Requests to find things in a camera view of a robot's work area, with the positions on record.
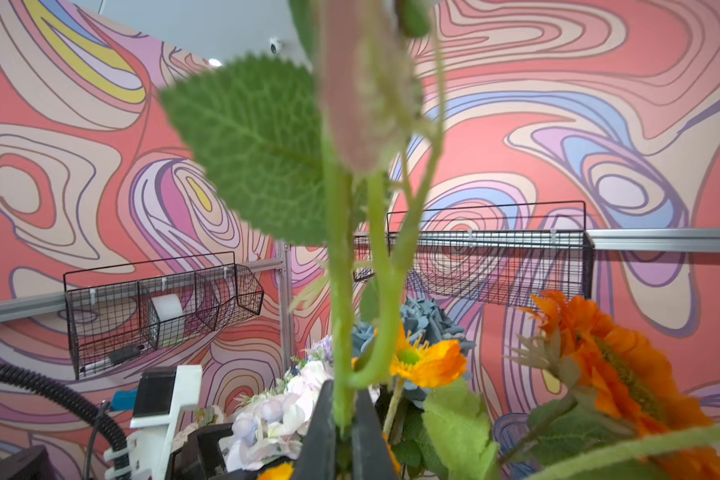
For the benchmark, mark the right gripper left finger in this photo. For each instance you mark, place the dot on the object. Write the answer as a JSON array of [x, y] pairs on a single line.
[[317, 459]]

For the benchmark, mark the orange gerbera flower stem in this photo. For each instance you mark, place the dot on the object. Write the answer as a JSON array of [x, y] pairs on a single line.
[[618, 386]]

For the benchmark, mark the dusty blue rose bunch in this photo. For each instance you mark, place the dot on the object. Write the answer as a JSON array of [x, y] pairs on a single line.
[[423, 319]]

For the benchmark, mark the black wire basket back wall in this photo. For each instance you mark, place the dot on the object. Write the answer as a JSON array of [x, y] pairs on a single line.
[[503, 254]]

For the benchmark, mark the black wire basket left wall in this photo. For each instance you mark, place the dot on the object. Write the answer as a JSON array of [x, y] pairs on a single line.
[[118, 313]]

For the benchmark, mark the pink lilac hydrangea bunch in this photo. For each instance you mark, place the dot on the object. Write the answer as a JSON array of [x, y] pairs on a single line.
[[268, 431]]

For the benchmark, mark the purple glass vase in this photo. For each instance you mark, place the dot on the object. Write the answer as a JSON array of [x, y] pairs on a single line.
[[509, 430]]

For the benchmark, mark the yellow orange poppy stem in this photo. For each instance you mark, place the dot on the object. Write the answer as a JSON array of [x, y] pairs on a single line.
[[423, 364]]

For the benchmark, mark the white flower spray stem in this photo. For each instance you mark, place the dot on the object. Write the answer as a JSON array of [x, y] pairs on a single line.
[[654, 445]]

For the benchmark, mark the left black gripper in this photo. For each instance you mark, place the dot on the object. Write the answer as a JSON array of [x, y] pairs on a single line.
[[200, 458]]

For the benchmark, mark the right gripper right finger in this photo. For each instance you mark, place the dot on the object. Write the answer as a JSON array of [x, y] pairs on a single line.
[[371, 458]]

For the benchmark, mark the black wire basket wall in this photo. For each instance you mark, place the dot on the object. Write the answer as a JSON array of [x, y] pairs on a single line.
[[118, 313], [503, 254]]

